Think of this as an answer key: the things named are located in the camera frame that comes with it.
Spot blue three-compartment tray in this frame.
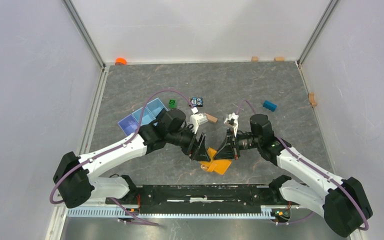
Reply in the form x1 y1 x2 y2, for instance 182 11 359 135
117 97 168 136

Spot orange card holder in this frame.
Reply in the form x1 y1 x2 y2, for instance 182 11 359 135
200 147 232 175

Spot small toy car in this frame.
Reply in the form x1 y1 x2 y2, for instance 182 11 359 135
189 97 203 108

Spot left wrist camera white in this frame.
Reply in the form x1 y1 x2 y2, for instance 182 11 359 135
189 107 208 134

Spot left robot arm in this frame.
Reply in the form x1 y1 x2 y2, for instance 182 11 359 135
49 108 211 209

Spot small wooden block right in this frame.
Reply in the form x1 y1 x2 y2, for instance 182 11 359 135
274 56 285 62

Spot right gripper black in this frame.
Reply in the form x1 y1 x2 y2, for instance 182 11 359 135
213 128 261 160

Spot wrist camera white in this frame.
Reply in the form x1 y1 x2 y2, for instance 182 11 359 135
223 112 239 137
189 107 208 134

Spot orange round cap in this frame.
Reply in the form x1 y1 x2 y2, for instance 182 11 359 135
114 57 127 66

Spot light blue cable duct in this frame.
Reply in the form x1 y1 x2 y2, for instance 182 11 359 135
67 206 275 220

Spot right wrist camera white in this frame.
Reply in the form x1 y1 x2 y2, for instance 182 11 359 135
223 112 239 137

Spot small wooden block left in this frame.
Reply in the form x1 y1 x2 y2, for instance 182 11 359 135
250 56 259 62

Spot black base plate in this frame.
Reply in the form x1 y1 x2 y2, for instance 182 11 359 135
118 184 295 214

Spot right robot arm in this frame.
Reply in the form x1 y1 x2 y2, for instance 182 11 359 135
214 112 373 238

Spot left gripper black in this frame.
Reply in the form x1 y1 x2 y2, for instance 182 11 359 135
166 124 211 162

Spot aluminium frame rail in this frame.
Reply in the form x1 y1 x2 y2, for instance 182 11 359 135
53 184 110 209

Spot small wooden block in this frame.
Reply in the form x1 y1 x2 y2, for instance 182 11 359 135
274 56 285 62
250 56 259 62

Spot blue toy brick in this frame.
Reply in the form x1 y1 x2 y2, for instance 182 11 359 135
262 100 277 112

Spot green toy brick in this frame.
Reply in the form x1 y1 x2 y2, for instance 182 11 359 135
168 99 177 109

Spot curved wooden piece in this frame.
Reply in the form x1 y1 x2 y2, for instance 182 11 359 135
308 92 318 108

